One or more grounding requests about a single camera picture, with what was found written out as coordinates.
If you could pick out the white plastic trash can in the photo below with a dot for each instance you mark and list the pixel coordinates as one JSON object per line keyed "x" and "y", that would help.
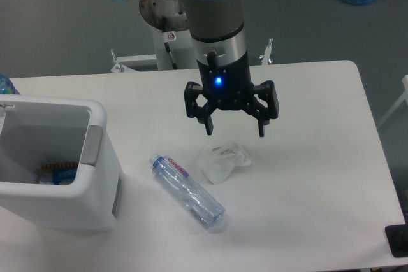
{"x": 49, "y": 130}

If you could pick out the white frame at right edge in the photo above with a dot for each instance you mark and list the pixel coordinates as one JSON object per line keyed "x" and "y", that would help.
{"x": 396, "y": 109}

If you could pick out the blue snack package in bin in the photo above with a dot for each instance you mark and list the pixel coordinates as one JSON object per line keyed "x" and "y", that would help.
{"x": 58, "y": 174}

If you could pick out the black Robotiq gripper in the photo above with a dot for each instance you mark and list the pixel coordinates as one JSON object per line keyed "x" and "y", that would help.
{"x": 229, "y": 87}

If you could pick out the clear plastic water bottle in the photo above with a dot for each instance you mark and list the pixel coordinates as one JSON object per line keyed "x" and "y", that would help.
{"x": 190, "y": 194}

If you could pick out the clear plastic bag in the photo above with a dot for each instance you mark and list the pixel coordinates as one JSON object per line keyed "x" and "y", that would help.
{"x": 218, "y": 162}

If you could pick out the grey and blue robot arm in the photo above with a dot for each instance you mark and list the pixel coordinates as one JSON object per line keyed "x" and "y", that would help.
{"x": 217, "y": 31}

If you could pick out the black clamp at table corner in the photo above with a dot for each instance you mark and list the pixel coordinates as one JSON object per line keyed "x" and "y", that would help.
{"x": 397, "y": 239}

